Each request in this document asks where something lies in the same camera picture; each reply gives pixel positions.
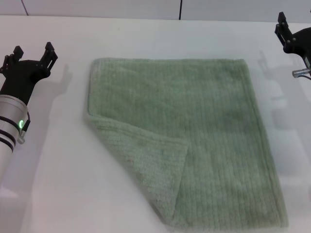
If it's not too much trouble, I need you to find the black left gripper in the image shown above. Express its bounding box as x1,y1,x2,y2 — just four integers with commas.
0,42,58,105

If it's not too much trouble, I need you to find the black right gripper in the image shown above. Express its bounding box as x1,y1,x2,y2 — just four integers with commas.
275,12,311,59

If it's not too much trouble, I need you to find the green terry towel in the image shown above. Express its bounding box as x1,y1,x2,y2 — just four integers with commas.
84,57,290,229

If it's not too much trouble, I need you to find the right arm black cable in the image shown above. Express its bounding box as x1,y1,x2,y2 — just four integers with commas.
292,68,311,81

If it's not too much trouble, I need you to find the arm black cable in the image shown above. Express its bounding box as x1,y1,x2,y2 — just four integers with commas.
292,68,311,81
17,111,32,144

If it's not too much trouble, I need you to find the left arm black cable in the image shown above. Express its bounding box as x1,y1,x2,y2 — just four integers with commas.
17,111,32,144

